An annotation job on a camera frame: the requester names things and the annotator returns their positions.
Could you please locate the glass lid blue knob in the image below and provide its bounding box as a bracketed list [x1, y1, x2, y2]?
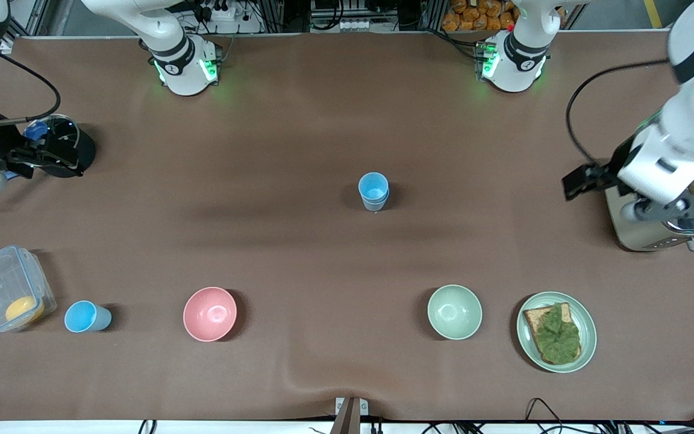
[22, 115, 80, 168]

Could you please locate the beige chrome toaster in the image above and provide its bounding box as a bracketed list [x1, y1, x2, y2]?
[602, 163, 694, 253]

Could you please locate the brown toast slice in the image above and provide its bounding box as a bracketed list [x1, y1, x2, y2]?
[523, 301, 583, 365]

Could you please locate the orange round food piece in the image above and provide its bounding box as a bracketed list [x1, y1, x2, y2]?
[5, 295, 45, 326]

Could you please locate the pale green plate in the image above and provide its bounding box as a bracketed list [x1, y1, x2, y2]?
[516, 291, 598, 374]

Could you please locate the green lettuce leaf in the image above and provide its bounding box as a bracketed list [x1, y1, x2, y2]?
[531, 303, 581, 363]

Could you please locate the pale green bowl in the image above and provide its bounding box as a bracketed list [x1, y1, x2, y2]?
[427, 284, 483, 341]

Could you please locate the bag of orange buns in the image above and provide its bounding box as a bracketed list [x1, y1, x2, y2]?
[442, 0, 516, 32]

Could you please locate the white power strip with plugs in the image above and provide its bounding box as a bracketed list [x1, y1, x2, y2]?
[201, 2, 237, 22]

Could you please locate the pink bowl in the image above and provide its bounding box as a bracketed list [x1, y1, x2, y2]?
[183, 286, 238, 342]

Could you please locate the brown table mat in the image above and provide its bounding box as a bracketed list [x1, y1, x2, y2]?
[0, 31, 694, 423]

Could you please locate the black pot blue handle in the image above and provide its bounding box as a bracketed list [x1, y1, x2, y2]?
[0, 113, 97, 207]

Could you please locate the aluminium frame rail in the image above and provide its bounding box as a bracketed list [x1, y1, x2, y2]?
[0, 0, 49, 49]

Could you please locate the black looped cable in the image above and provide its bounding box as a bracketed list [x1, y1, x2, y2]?
[525, 398, 564, 426]

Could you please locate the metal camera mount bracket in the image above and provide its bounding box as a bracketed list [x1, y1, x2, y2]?
[335, 397, 369, 434]

